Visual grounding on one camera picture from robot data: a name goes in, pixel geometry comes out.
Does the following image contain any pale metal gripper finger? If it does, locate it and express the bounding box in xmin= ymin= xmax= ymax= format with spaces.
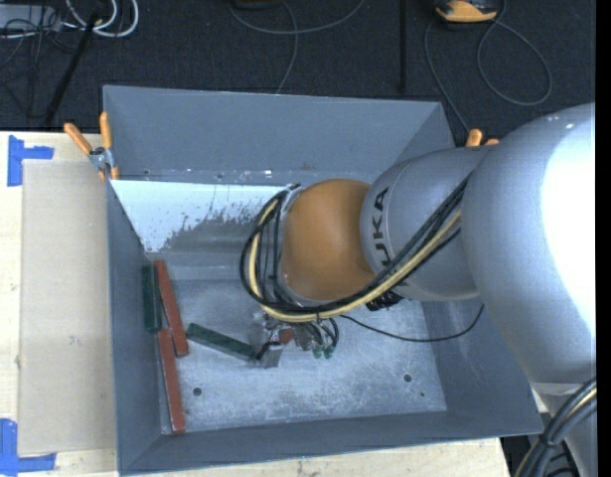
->
xmin=248 ymin=315 xmax=267 ymax=358
xmin=257 ymin=346 xmax=285 ymax=370

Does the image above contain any red-brown flat block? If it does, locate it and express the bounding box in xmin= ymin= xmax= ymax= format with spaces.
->
xmin=156 ymin=327 xmax=188 ymax=434
xmin=152 ymin=258 xmax=191 ymax=359

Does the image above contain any grey metal bin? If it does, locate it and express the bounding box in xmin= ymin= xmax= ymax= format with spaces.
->
xmin=101 ymin=84 xmax=544 ymax=476

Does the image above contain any pale wood flat board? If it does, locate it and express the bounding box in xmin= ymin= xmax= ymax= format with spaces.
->
xmin=17 ymin=160 xmax=118 ymax=456

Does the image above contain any dark green flat block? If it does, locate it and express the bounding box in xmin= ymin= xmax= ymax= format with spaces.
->
xmin=185 ymin=322 xmax=257 ymax=363
xmin=140 ymin=264 xmax=164 ymax=334

